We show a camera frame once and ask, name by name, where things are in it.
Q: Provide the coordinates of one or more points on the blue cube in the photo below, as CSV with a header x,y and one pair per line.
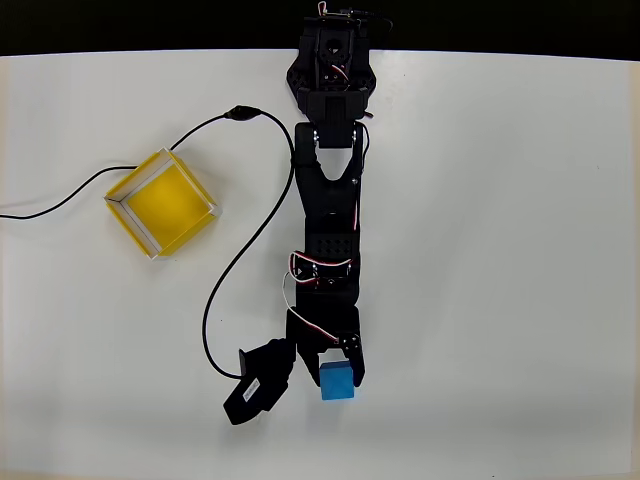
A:
x,y
337,382

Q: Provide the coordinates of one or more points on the black webcam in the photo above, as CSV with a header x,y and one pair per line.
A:
x,y
260,380

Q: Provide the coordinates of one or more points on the yellow square tray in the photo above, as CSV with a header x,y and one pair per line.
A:
x,y
165,205

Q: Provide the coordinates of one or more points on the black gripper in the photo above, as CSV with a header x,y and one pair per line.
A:
x,y
320,339

